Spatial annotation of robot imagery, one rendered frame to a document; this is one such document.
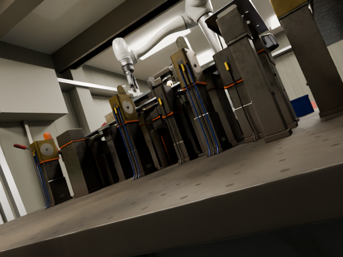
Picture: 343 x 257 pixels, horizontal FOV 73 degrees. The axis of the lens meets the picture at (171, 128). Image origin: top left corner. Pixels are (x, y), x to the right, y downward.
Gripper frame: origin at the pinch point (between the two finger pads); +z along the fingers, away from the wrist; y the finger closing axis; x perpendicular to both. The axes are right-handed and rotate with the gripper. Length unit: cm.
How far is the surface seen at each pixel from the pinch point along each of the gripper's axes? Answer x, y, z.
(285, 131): 48, 103, 49
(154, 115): 10.4, 24.1, 22.3
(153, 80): 16.6, 24.1, 3.5
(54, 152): -50, 30, 22
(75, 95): -142, -204, -98
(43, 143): -52, 34, 16
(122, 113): 5, 63, 24
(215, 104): 41, 62, 34
